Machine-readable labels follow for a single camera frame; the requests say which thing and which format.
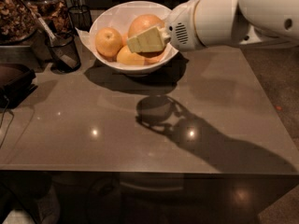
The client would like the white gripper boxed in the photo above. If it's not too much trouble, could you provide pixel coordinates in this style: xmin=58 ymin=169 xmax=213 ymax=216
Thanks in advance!
xmin=127 ymin=0 xmax=206 ymax=53

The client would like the orange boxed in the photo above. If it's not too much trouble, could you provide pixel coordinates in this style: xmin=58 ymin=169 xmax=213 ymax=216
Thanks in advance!
xmin=117 ymin=46 xmax=145 ymax=65
xmin=128 ymin=14 xmax=164 ymax=38
xmin=140 ymin=51 xmax=164 ymax=64
xmin=95 ymin=27 xmax=122 ymax=58

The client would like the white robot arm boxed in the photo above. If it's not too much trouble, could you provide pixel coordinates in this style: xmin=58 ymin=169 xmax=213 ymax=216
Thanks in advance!
xmin=127 ymin=0 xmax=299 ymax=52

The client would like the white ceramic bowl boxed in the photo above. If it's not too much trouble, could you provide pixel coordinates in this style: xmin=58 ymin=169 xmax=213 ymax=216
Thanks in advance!
xmin=88 ymin=1 xmax=178 ymax=77

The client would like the white paper liner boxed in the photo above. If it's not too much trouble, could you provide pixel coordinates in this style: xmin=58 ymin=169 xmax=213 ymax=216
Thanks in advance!
xmin=78 ymin=18 xmax=178 ymax=75

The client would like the black mesh cup rear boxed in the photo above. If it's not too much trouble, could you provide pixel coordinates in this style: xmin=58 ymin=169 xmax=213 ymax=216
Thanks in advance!
xmin=68 ymin=5 xmax=93 ymax=31

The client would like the black mesh cup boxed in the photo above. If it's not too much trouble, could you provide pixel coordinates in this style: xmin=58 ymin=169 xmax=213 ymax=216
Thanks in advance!
xmin=45 ymin=33 xmax=81 ymax=73
xmin=68 ymin=5 xmax=93 ymax=31

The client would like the black mesh cup front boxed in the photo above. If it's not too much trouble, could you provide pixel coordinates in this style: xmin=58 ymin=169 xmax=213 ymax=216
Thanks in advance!
xmin=45 ymin=33 xmax=81 ymax=73

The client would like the rear glass snack jar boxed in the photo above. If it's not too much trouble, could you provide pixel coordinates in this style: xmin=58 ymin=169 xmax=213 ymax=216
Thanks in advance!
xmin=25 ymin=0 xmax=71 ymax=33

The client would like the large glass snack jar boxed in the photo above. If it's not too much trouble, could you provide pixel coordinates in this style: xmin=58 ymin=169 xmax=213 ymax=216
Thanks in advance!
xmin=0 ymin=0 xmax=36 ymax=45

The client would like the black device on left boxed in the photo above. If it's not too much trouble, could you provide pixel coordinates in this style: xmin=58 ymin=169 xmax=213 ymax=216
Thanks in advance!
xmin=0 ymin=63 xmax=36 ymax=108

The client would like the thin black cable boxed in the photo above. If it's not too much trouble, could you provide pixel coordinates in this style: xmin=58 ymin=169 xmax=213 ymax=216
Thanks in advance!
xmin=0 ymin=96 xmax=16 ymax=149

